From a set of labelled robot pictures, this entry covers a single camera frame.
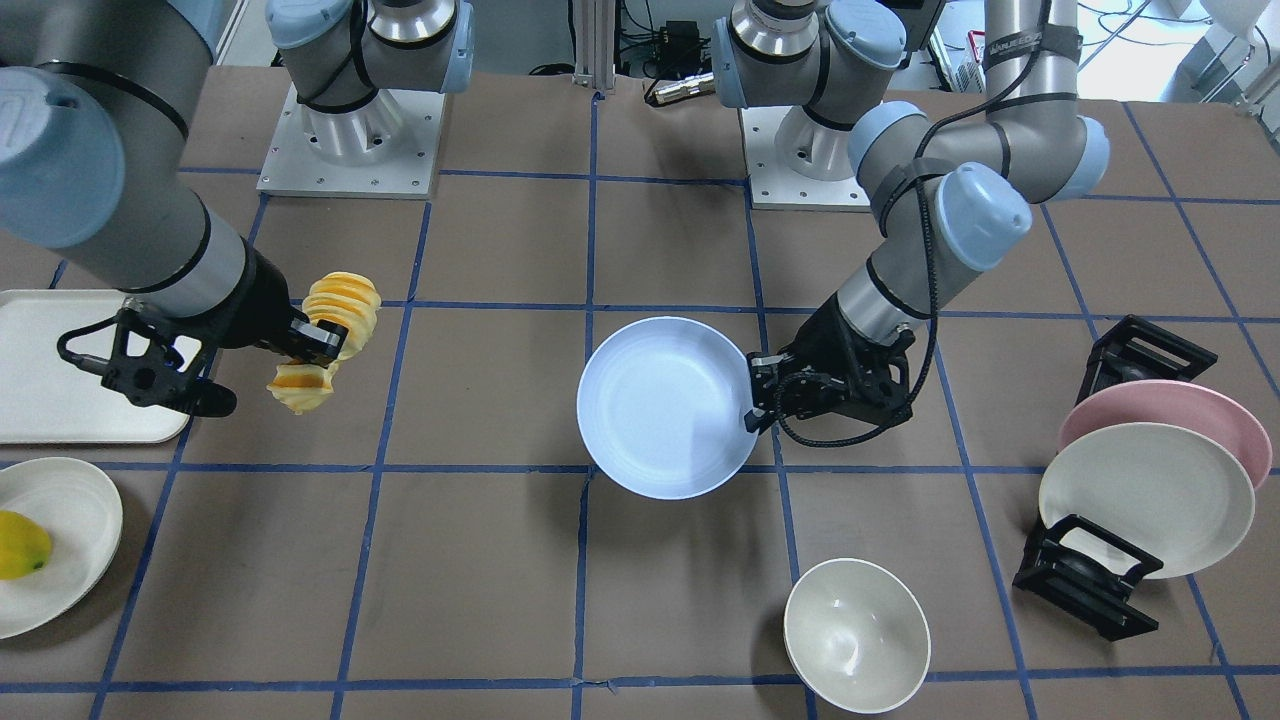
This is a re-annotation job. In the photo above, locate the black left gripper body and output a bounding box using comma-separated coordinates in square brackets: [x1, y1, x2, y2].
[746, 296, 915, 436]

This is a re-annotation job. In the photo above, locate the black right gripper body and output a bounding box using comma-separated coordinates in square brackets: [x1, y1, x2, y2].
[58, 249, 307, 418]

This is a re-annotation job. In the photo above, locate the blue plate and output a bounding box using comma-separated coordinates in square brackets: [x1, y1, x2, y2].
[576, 316, 756, 501]

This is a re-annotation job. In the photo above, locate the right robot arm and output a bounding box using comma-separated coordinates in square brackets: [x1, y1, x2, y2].
[3, 1, 475, 416]

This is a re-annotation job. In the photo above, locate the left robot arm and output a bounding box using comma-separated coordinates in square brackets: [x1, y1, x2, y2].
[710, 1, 1110, 442]

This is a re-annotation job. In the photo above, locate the white plate with lemon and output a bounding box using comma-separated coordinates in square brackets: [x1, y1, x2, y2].
[1, 457, 123, 639]

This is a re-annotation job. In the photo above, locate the black plate rack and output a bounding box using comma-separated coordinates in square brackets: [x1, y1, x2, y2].
[1012, 315, 1219, 642]

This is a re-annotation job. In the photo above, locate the pink plate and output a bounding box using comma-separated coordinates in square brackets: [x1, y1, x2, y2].
[1057, 379, 1274, 489]

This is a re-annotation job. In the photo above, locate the cream plate in rack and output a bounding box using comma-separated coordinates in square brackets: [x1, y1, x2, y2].
[1038, 421, 1254, 579]

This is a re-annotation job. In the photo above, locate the white rectangular tray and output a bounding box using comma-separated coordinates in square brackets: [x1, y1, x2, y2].
[1, 290, 189, 445]

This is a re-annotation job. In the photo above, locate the yellow lemon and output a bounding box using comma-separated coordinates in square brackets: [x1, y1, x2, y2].
[1, 510, 52, 582]

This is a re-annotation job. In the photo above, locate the cream bowl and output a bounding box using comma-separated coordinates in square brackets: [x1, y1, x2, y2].
[783, 559, 932, 714]

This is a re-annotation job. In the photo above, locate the silver flashlight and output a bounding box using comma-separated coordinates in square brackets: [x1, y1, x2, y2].
[643, 72, 716, 108]

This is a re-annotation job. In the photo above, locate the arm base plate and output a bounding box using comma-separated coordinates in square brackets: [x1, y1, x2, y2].
[257, 90, 448, 200]
[739, 106, 870, 213]

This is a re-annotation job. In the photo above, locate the aluminium frame post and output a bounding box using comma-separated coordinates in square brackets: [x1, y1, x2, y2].
[570, 0, 620, 97]

